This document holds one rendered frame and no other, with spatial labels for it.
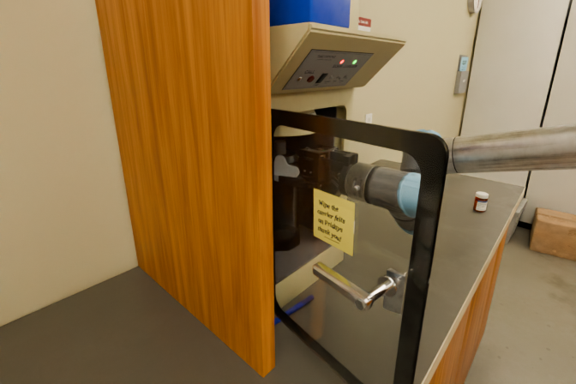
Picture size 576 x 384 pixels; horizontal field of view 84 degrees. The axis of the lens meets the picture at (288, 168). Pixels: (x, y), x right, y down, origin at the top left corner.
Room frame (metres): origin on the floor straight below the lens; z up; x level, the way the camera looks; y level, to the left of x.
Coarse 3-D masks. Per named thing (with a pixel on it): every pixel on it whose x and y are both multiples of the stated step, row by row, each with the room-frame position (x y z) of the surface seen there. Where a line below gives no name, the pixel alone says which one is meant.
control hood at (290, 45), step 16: (272, 32) 0.51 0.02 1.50; (288, 32) 0.48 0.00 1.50; (304, 32) 0.46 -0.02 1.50; (320, 32) 0.48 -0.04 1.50; (336, 32) 0.51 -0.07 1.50; (352, 32) 0.54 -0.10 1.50; (368, 32) 0.58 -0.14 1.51; (272, 48) 0.51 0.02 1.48; (288, 48) 0.48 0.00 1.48; (304, 48) 0.49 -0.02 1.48; (320, 48) 0.51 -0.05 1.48; (336, 48) 0.54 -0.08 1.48; (352, 48) 0.57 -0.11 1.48; (368, 48) 0.61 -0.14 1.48; (384, 48) 0.65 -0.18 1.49; (400, 48) 0.70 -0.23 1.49; (272, 64) 0.51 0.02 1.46; (288, 64) 0.49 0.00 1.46; (368, 64) 0.67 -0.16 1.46; (384, 64) 0.72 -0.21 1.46; (272, 80) 0.51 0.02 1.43; (288, 80) 0.53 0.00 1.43; (352, 80) 0.68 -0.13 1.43; (368, 80) 0.74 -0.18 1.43
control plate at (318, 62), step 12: (312, 60) 0.52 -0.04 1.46; (324, 60) 0.54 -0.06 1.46; (336, 60) 0.57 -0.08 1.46; (348, 60) 0.60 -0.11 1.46; (360, 60) 0.63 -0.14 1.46; (300, 72) 0.53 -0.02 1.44; (312, 72) 0.55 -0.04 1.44; (324, 72) 0.58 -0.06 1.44; (336, 72) 0.61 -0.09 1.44; (348, 72) 0.64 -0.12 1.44; (288, 84) 0.54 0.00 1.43; (300, 84) 0.56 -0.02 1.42; (312, 84) 0.59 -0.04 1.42; (324, 84) 0.62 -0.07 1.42; (336, 84) 0.65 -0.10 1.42
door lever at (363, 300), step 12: (324, 264) 0.36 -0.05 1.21; (324, 276) 0.34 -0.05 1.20; (336, 276) 0.33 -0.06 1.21; (384, 276) 0.33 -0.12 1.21; (336, 288) 0.32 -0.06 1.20; (348, 288) 0.31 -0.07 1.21; (360, 288) 0.31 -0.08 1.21; (384, 288) 0.31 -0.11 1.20; (396, 288) 0.31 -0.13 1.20; (360, 300) 0.29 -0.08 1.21; (372, 300) 0.29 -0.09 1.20
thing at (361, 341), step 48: (288, 144) 0.47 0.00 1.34; (336, 144) 0.40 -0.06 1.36; (384, 144) 0.34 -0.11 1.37; (432, 144) 0.30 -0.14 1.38; (288, 192) 0.47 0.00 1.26; (336, 192) 0.39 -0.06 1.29; (384, 192) 0.34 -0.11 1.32; (432, 192) 0.29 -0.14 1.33; (288, 240) 0.47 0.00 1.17; (384, 240) 0.33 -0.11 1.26; (432, 240) 0.29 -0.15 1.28; (288, 288) 0.47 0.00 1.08; (336, 336) 0.38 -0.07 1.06; (384, 336) 0.32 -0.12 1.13
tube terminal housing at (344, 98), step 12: (276, 96) 0.58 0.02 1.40; (288, 96) 0.60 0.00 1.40; (300, 96) 0.62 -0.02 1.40; (312, 96) 0.65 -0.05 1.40; (324, 96) 0.68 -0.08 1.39; (336, 96) 0.72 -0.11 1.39; (348, 96) 0.75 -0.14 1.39; (276, 108) 0.57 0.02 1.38; (288, 108) 0.60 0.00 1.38; (300, 108) 0.62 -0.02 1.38; (312, 108) 0.65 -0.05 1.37; (348, 108) 0.76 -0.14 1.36
